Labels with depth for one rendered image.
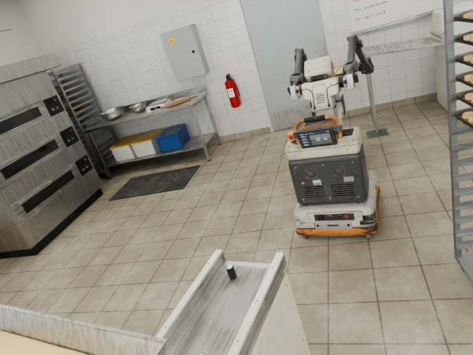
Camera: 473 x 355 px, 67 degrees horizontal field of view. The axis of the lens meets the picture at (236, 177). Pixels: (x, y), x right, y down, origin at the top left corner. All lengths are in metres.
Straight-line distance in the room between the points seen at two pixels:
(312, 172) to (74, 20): 4.85
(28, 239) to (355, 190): 3.57
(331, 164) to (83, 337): 2.17
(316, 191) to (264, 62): 3.06
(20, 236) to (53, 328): 3.79
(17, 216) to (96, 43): 3.08
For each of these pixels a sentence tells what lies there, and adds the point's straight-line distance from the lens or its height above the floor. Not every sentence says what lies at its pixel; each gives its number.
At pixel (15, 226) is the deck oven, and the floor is 0.43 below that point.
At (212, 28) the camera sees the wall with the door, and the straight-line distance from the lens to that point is 5.57.
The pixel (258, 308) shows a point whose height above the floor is 0.90.
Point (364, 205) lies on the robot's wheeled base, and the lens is 2.81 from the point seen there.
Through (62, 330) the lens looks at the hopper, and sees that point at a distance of 0.91.
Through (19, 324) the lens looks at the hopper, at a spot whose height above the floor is 1.29.
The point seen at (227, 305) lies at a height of 0.84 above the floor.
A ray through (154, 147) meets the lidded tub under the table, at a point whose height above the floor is 0.33.
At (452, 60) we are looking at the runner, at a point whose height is 1.32.
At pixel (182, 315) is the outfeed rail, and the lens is 1.41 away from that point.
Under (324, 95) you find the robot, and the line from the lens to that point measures 2.87.
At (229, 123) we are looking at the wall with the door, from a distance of 5.82.
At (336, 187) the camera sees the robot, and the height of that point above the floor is 0.44.
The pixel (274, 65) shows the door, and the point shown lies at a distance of 5.49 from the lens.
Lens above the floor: 1.78
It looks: 23 degrees down
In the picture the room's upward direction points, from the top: 18 degrees counter-clockwise
